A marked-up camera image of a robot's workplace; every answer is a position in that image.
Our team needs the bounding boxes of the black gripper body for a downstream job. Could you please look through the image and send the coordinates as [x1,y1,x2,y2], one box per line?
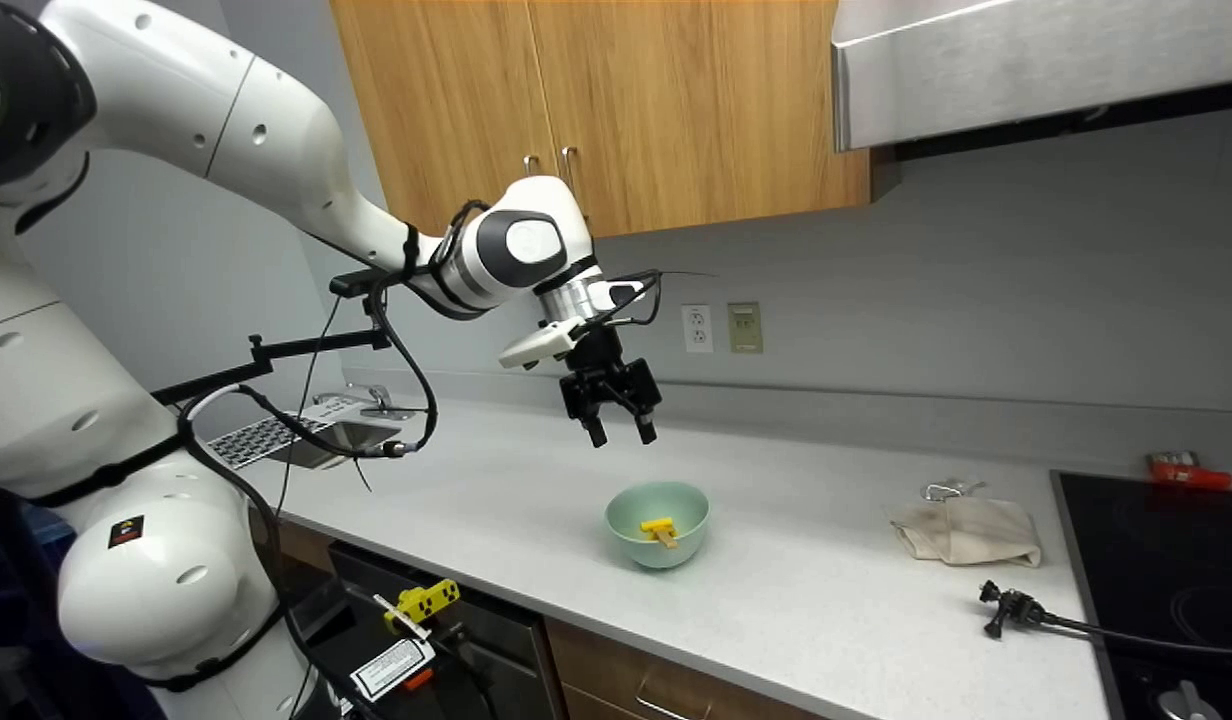
[557,320,654,414]

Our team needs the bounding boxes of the green bowl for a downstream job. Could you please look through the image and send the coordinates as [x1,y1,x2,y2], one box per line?
[602,476,718,577]

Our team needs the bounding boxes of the yellow tool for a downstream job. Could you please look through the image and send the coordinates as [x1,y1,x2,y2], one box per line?
[379,577,470,632]

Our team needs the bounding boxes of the steel sink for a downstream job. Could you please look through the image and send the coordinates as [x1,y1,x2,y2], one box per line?
[213,390,421,471]

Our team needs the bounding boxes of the white handheld device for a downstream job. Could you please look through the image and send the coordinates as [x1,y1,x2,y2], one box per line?
[347,637,439,707]

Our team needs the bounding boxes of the beige cloth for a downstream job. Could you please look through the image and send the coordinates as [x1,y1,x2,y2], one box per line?
[892,491,1049,573]

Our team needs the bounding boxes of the steel range hood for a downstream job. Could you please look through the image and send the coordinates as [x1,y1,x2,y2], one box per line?
[830,0,1232,163]

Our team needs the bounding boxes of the black cooktop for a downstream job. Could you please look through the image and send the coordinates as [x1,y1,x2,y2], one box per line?
[1049,469,1232,720]

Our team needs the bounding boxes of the red knob object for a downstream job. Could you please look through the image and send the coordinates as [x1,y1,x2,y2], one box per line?
[1144,450,1232,491]

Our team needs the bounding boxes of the silver cooktop knob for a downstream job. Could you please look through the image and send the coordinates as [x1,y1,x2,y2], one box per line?
[1158,675,1229,720]

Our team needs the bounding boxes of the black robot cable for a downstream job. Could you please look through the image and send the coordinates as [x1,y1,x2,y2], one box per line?
[171,196,439,464]

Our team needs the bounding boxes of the wooden wall cabinet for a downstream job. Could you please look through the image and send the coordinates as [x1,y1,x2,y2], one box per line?
[329,0,873,257]

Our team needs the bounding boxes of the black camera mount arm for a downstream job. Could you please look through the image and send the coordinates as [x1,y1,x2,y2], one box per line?
[148,265,395,414]

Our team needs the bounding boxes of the silver drawer handle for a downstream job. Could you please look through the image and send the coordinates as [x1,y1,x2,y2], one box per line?
[633,694,700,720]

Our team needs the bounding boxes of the small black clamp mount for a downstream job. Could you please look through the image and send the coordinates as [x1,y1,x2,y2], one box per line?
[975,577,1052,643]

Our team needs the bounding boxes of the black clamp cable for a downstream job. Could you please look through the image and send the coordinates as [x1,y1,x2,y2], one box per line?
[1034,610,1232,664]

